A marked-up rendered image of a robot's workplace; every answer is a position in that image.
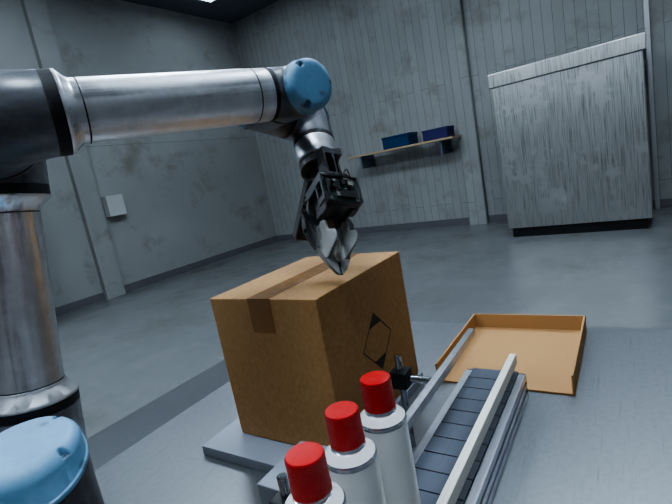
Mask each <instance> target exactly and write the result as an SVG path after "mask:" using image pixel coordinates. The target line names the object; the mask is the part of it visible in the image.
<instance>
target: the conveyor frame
mask: <svg viewBox="0 0 672 504"><path fill-rule="evenodd" d="M472 370H473V369H467V370H465V372H464V374H463V375H462V377H461V378H460V380H459V382H458V383H457V385H456V386H455V388H454V389H453V391H452V393H451V394H450V396H449V397H448V399H447V401H446V402H445V404H444V405H443V407H442V408H441V410H440V412H439V413H438V415H437V416H436V418H435V420H434V421H433V423H432V424H431V426H430V427H429V429H428V431H427V432H426V434H425V435H424V437H423V439H422V440H421V442H420V443H419V445H418V446H417V448H416V450H415V451H414V453H413V458H414V464H416V462H417V460H418V459H419V457H420V455H421V454H422V452H423V451H424V449H425V447H426V445H427V444H428V442H429V441H430V439H431V437H432V436H433V434H434V432H435V431H436V429H437V427H438V426H439V424H440V422H441V421H442V419H443V417H444V416H445V414H446V412H447V411H448V409H449V408H450V406H451V404H452V403H453V401H454V399H455V398H456V396H457V394H458V393H459V391H460V389H461V388H462V386H463V384H464V383H465V381H466V379H467V378H468V376H469V375H470V373H471V371H472ZM527 400H528V389H527V380H526V374H523V373H518V376H517V378H516V381H515V384H514V386H513V388H512V391H511V393H510V396H509V398H508V400H507V403H506V405H505V408H504V410H503V412H502V415H501V417H500V420H499V422H498V424H497V427H496V429H495V432H494V434H493V436H492V439H491V441H490V444H489V446H488V448H487V451H486V453H485V456H484V458H483V461H482V463H481V465H480V468H479V470H478V473H477V475H476V477H475V480H474V482H473V485H472V487H471V489H470V492H469V494H468V497H467V499H466V501H465V504H492V502H493V499H494V496H495V493H496V490H497V487H498V484H499V481H500V479H501V476H502V473H503V470H504V467H505V464H506V461H507V458H508V455H509V452H510V450H511V447H512V444H513V441H514V438H515V435H516V432H517V429H518V426H519V424H520V421H521V418H522V415H523V412H524V409H525V406H526V403H527Z"/></svg>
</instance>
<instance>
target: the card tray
mask: <svg viewBox="0 0 672 504"><path fill-rule="evenodd" d="M468 328H473V329H474V330H475V336H474V338H473V339H472V340H471V342H470V343H469V345H468V346H467V348H466V349H465V351H464V352H463V353H462V355H461V356H460V358H459V359H458V361H457V362H456V364H455V365H454V367H453V368H452V369H451V371H450V372H449V374H448V375H447V377H446V378H445V380H444V381H443V382H450V383H458V382H459V380H460V378H461V377H462V375H463V374H464V372H465V370H467V369H473V368H482V369H494V370H502V368H503V366H504V364H505V362H506V360H507V358H508V356H509V354H516V358H517V365H516V367H515V369H514V371H517V372H518V373H523V374H526V380H527V389H528V391H534V392H544V393H553V394H562V395H572V396H575V395H576V389H577V384H578V378H579V373H580V367H581V361H582V356H583V350H584V345H585V339H586V334H587V327H586V316H582V315H529V314H475V313H474V314H473V315H472V317H471V318H470V319H469V321H468V322H467V323H466V324H465V326H464V327H463V328H462V330H461V331H460V332H459V334H458V335H457V336H456V337H455V339H454V340H453V341H452V343H451V344H450V345H449V346H448V348H447V349H446V350H445V352H444V353H443V354H442V356H441V357H440V358H439V359H438V361H437V362H436V363H435V367H436V371H437V370H438V369H439V367H440V366H441V365H442V363H443V362H444V361H445V359H446V358H447V356H448V355H449V354H450V352H451V351H452V350H453V348H454V347H455V346H456V344H457V343H458V342H459V340H460V339H461V338H462V336H463V335H464V334H465V332H466V331H467V330H468Z"/></svg>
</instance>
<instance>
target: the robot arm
mask: <svg viewBox="0 0 672 504"><path fill-rule="evenodd" d="M331 83H332V82H331V79H330V76H329V74H328V72H327V70H326V69H325V67H324V66H323V65H322V64H321V63H319V62H318V61H316V60H314V59H312V58H301V59H299V60H294V61H292V62H290V63H289V64H288V65H287V66H280V67H264V68H246V69H226V70H206V71H186V72H165V73H145V74H125V75H104V76H84V77H65V76H62V75H61V74H60V73H58V72H57V71H55V70H54V69H52V68H44V69H17V70H0V504H105V503H104V500H103V497H102V494H101V491H100V487H99V484H98V481H97V478H96V474H95V471H94V467H93V463H92V459H91V454H90V450H89V446H88V441H87V437H86V432H85V421H84V417H83V412H82V405H81V398H80V392H79V385H78V383H77V381H75V380H73V379H71V378H69V377H67V376H66V375H65V374H64V367H63V361H62V354H61V347H60V340H59V333H58V327H57V320H56V313H55V306H54V300H53V293H52V286H51V279H50V273H49V266H48V259H47V252H46V246H45V239H44V232H43V225H42V218H41V212H40V210H41V208H42V206H43V205H44V204H45V203H46V202H47V201H48V200H49V198H50V197H51V192H50V184H49V177H48V170H47V163H46V160H47V159H51V158H56V157H61V156H69V155H76V154H77V152H78V151H79V150H80V148H81V147H82V146H83V145H86V144H94V143H102V142H110V141H118V140H126V139H134V138H142V137H150V136H158V135H166V134H174V133H182V132H189V131H197V130H205V129H213V128H221V127H229V126H239V127H242V128H244V129H245V130H247V129H249V130H252V131H256V132H260V133H263V134H267V135H271V136H274V137H278V138H282V139H286V140H290V141H292V142H293V144H294V150H295V154H296V159H297V164H298V168H299V170H300V172H301V176H302V178H303V179H304V183H303V188H302V193H301V197H300V202H299V206H298V211H297V215H296V220H295V225H294V229H293V236H294V237H295V239H296V240H304V241H308V242H309V243H310V245H311V246H312V248H313V250H314V251H316V252H317V254H318V255H319V257H320V258H321V259H322V260H323V261H324V263H325V264H326V265H327V266H328V267H329V268H330V269H331V270H332V271H333V272H334V273H335V274H337V275H344V273H345V272H346V270H347V268H348V266H349V263H350V259H351V253H352V251H353V249H354V247H355V245H356V243H357V241H358V233H357V231H356V230H354V225H353V223H352V221H351V220H350V219H349V217H354V215H355V214H356V213H357V211H358V209H359V208H360V206H361V205H362V204H363V202H364V200H363V197H362V193H361V190H360V186H359V183H358V179H357V177H355V176H350V173H349V171H348V169H345V170H344V172H345V171H346V170H347V173H348V174H346V173H344V172H343V173H342V171H341V167H340V163H339V159H340V157H341V155H342V152H341V149H340V148H336V144H335V140H334V136H333V133H332V129H331V125H330V121H329V114H328V111H327V109H326V107H325V105H326V104H327V103H328V101H329V99H330V97H331V93H332V84H331ZM343 178H348V179H350V180H348V179H347V180H346V179H343ZM357 189H358V191H357ZM358 193H359V194H358ZM359 196H360V198H359ZM329 228H332V229H329ZM334 249H335V250H336V252H335V256H334ZM335 257H336V258H335Z"/></svg>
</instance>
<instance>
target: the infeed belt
mask: <svg viewBox="0 0 672 504"><path fill-rule="evenodd" d="M500 372H501V370H494V369H482V368H473V370H472V371H471V373H470V375H469V376H468V378H467V379H466V381H465V383H464V384H463V386H462V388H461V389H460V391H459V393H458V394H457V396H456V398H455V399H454V401H453V403H452V404H451V406H450V408H449V409H448V411H447V412H446V414H445V416H444V417H443V419H442V421H441V422H440V424H439V426H438V427H437V429H436V431H435V432H434V434H433V436H432V437H431V439H430V441H429V442H428V444H427V445H426V447H425V449H424V451H423V452H422V454H421V455H420V457H419V459H418V460H417V462H416V464H415V469H416V475H417V481H418V487H419V493H420V499H421V504H436V503H437V501H438V498H439V496H440V494H441V492H442V490H443V488H444V486H445V484H446V482H447V480H448V478H449V476H450V474H451V472H452V470H453V468H454V466H455V464H456V462H457V460H458V458H459V456H460V454H461V452H462V450H463V447H464V445H465V443H466V441H467V439H468V437H469V435H470V433H471V431H472V429H473V427H474V425H475V423H476V421H477V419H478V417H479V415H480V413H481V411H482V409H483V407H484V405H485V403H486V401H487V399H488V397H489V394H490V392H491V390H492V388H493V386H494V384H495V382H496V380H497V378H498V376H499V374H500ZM517 376H518V372H517V371H514V372H513V374H512V376H511V378H510V381H509V383H508V385H507V387H506V390H505V392H504V394H503V397H502V399H501V401H500V403H499V406H498V408H497V410H496V412H495V415H494V417H493V419H492V422H491V424H490V426H489V428H488V431H487V433H486V435H485V437H484V440H483V442H482V444H481V447H480V449H479V451H478V453H477V456H476V458H475V460H474V462H473V465H472V467H471V469H470V472H469V474H468V476H467V478H466V481H465V483H464V485H463V487H462V490H461V492H460V494H459V497H458V499H457V501H456V503H455V504H465V501H466V499H467V497H468V494H469V492H470V489H471V487H472V485H473V482H474V480H475V477H476V475H477V473H478V470H479V468H480V465H481V463H482V461H483V458H484V456H485V453H486V451H487V448H488V446H489V444H490V441H491V439H492V436H493V434H494V432H495V429H496V427H497V424H498V422H499V420H500V417H501V415H502V412H503V410H504V408H505V405H506V403H507V400H508V398H509V396H510V393H511V391H512V388H513V386H514V384H515V381H516V378H517Z"/></svg>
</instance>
